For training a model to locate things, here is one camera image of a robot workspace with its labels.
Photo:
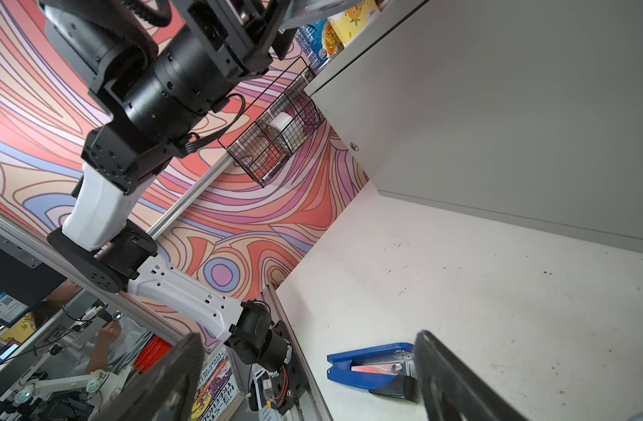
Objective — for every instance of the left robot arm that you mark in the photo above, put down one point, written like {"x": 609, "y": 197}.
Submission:
{"x": 158, "y": 71}

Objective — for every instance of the person forearm in background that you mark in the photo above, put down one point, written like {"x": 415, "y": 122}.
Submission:
{"x": 99, "y": 358}

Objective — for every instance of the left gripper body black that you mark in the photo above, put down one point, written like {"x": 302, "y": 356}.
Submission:
{"x": 241, "y": 37}

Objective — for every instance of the white tape roll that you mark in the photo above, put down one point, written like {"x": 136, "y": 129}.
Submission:
{"x": 287, "y": 132}

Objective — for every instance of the aluminium front rail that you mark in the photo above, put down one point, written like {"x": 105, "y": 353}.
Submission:
{"x": 302, "y": 398}

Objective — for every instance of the blue black stapler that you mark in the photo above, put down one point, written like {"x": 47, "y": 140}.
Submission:
{"x": 386, "y": 371}

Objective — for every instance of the white lid can back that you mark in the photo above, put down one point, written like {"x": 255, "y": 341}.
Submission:
{"x": 349, "y": 24}

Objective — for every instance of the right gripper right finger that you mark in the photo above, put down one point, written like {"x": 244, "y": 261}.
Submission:
{"x": 450, "y": 390}

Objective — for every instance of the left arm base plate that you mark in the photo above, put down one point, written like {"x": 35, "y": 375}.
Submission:
{"x": 280, "y": 390}

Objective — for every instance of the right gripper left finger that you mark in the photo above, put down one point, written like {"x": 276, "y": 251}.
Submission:
{"x": 166, "y": 391}

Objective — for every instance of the grey metal cabinet box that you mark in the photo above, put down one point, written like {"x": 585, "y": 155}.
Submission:
{"x": 528, "y": 113}

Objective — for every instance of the black wire basket left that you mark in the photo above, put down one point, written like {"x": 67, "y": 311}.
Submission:
{"x": 254, "y": 151}

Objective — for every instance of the red plastic bin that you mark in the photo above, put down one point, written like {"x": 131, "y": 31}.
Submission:
{"x": 154, "y": 350}

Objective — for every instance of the person hand in background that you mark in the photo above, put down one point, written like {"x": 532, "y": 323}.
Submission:
{"x": 109, "y": 333}

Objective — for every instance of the light blue labelled can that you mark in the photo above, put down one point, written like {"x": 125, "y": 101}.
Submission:
{"x": 319, "y": 43}

